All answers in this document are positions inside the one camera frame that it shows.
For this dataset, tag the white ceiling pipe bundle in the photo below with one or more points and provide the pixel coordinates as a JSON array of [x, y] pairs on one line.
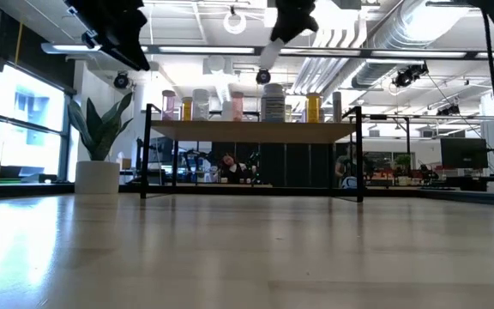
[[315, 81]]

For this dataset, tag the blue white ball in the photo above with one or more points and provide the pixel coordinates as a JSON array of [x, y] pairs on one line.
[[349, 183]]

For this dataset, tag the black computer monitor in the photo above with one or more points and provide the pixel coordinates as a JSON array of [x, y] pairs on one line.
[[463, 153]]

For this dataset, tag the green snake plant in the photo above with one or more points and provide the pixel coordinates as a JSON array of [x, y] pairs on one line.
[[99, 129]]

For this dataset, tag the person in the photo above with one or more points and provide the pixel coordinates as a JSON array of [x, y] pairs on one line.
[[345, 165], [232, 167]]

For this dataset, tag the large white wide-cap bottle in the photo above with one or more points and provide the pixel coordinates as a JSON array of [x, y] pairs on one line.
[[272, 103]]

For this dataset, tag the white round plant pot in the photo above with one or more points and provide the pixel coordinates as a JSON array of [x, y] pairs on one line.
[[97, 177]]

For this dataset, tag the silver round ventilation duct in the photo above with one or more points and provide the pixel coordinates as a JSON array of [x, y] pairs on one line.
[[401, 38]]

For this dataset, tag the black ceiling spotlight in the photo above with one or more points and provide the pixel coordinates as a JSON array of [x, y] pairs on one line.
[[448, 110], [410, 75]]

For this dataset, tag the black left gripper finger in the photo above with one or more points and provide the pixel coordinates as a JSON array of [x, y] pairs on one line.
[[131, 45]]

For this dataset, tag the black round mounted camera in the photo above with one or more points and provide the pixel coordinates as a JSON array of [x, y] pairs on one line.
[[121, 80], [263, 76]]

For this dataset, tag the large glass window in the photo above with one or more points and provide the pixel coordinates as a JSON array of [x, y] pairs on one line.
[[28, 120]]

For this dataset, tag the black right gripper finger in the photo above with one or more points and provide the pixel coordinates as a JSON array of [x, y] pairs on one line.
[[309, 15], [287, 21]]

